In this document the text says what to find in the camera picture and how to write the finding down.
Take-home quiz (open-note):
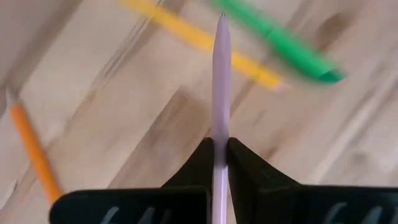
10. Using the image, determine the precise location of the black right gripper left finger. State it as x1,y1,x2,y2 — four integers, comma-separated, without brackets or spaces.
161,138,215,224

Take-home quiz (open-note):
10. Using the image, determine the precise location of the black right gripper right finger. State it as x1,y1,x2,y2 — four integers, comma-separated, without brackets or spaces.
228,138,301,224

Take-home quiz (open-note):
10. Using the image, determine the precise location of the lilac pen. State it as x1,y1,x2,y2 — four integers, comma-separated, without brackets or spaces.
211,12,233,224

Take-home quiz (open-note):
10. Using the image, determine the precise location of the green marker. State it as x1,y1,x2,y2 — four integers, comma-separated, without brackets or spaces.
211,0,346,85

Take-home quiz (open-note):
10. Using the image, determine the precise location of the yellow pencil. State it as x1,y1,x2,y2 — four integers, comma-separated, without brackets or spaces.
119,0,292,93

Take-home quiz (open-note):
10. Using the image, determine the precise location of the orange pencil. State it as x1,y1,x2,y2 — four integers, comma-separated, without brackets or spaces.
6,90,63,206

